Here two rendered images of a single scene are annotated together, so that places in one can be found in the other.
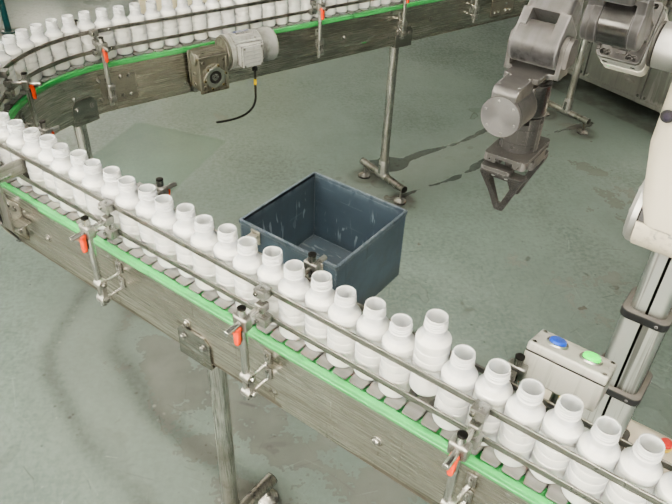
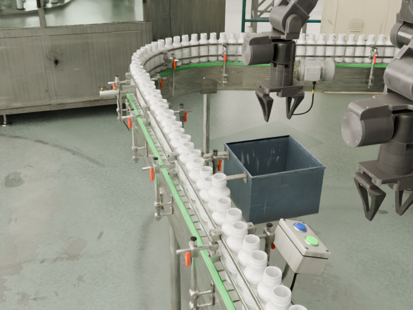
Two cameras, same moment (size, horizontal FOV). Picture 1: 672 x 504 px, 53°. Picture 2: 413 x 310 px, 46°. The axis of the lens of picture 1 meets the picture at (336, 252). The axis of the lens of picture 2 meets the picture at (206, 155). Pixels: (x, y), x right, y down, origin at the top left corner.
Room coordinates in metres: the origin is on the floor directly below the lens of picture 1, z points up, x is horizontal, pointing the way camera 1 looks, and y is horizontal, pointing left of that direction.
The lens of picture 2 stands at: (-0.12, -0.82, 1.84)
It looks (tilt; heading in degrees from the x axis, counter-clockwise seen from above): 27 degrees down; 37
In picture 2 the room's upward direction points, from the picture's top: 1 degrees clockwise
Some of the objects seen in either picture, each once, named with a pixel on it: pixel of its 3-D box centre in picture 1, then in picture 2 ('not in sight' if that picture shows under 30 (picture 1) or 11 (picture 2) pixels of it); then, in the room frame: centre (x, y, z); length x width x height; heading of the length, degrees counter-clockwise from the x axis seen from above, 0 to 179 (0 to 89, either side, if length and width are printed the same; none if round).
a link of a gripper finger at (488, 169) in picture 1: (506, 180); (272, 103); (0.90, -0.26, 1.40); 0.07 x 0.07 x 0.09; 56
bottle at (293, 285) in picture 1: (294, 299); (188, 166); (0.96, 0.07, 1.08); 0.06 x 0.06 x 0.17
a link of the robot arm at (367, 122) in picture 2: not in sight; (386, 107); (0.62, -0.61, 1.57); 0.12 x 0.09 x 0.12; 145
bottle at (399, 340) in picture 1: (397, 355); (209, 203); (0.83, -0.12, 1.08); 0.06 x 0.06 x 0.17
